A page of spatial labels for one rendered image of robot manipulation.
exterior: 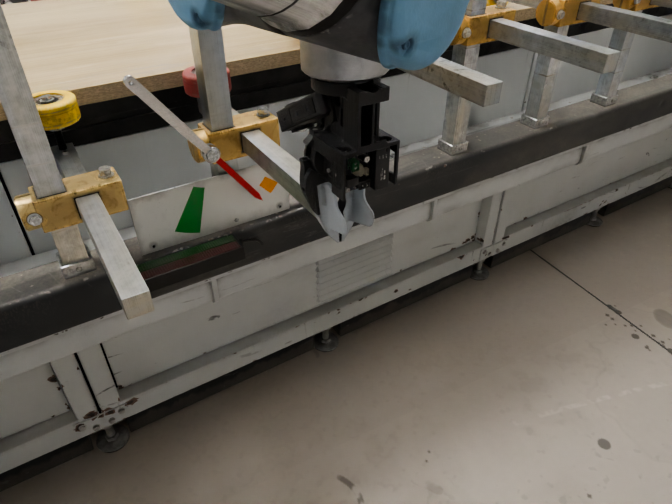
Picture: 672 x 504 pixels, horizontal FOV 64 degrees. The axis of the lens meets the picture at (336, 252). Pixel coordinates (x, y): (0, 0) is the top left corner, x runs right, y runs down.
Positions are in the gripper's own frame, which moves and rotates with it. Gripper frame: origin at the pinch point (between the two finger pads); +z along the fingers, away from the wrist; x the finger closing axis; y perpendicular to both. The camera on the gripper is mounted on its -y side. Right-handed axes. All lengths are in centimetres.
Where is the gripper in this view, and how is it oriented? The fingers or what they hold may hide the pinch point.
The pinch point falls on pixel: (335, 229)
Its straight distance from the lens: 67.3
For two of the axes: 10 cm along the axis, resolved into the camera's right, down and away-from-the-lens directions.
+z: 0.1, 8.2, 5.8
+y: 5.3, 4.9, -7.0
